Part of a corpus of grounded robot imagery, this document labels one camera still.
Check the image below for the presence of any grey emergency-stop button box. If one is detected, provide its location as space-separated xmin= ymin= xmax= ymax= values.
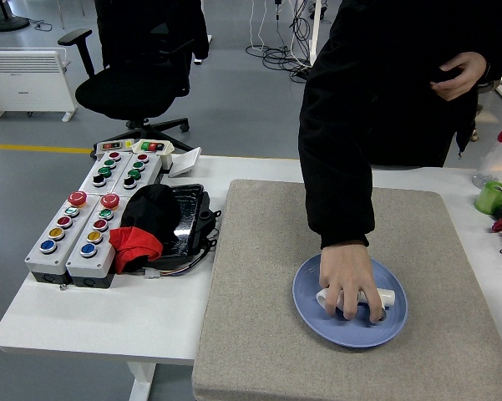
xmin=24 ymin=190 xmax=101 ymax=285
xmin=65 ymin=192 xmax=129 ymax=289

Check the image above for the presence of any black floor cable bundle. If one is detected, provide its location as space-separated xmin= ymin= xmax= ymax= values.
xmin=245 ymin=0 xmax=317 ymax=84

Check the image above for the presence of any person's left hand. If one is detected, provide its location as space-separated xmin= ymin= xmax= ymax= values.
xmin=429 ymin=52 xmax=489 ymax=101

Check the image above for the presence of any black plastic tray device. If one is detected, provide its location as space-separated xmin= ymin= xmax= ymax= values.
xmin=152 ymin=182 xmax=223 ymax=272

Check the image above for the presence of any clear bottle red cap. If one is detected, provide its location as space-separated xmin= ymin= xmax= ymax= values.
xmin=472 ymin=119 xmax=502 ymax=189

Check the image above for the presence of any white desk leg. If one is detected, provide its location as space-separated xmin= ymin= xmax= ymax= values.
xmin=307 ymin=0 xmax=322 ymax=62

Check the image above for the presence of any person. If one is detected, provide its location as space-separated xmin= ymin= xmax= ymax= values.
xmin=298 ymin=0 xmax=502 ymax=251

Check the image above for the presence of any small grey switch box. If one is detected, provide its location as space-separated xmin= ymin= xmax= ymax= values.
xmin=94 ymin=140 xmax=135 ymax=159

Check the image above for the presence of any white table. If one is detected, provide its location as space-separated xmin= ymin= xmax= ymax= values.
xmin=0 ymin=155 xmax=502 ymax=401

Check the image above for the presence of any blue plate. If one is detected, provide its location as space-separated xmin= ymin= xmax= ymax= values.
xmin=292 ymin=253 xmax=409 ymax=349

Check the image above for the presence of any white green-red switch box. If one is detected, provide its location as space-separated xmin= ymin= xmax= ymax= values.
xmin=132 ymin=139 xmax=175 ymax=171

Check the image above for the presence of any black cloth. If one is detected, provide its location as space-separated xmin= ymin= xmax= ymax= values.
xmin=120 ymin=183 xmax=183 ymax=275

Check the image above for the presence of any black round stand base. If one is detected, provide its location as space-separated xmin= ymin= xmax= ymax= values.
xmin=0 ymin=0 xmax=31 ymax=33

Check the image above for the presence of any grey four-button control box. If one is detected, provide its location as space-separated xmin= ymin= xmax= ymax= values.
xmin=79 ymin=150 xmax=133 ymax=195
xmin=114 ymin=152 xmax=164 ymax=197

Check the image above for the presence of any green tape roll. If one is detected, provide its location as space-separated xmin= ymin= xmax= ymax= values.
xmin=474 ymin=180 xmax=502 ymax=216

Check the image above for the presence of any grey-brown mat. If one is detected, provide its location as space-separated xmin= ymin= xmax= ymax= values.
xmin=191 ymin=179 xmax=502 ymax=401

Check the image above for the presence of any person's right hand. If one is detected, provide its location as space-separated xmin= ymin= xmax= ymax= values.
xmin=318 ymin=244 xmax=384 ymax=325

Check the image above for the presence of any black office chair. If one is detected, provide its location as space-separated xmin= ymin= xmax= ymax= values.
xmin=57 ymin=0 xmax=193 ymax=154

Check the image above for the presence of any white panel heater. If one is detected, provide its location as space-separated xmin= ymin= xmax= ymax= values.
xmin=0 ymin=47 xmax=79 ymax=123

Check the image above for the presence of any wire harness with connector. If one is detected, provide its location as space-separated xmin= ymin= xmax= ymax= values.
xmin=144 ymin=250 xmax=214 ymax=280

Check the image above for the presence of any red cloth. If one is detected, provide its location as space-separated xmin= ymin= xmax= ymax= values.
xmin=109 ymin=226 xmax=164 ymax=272

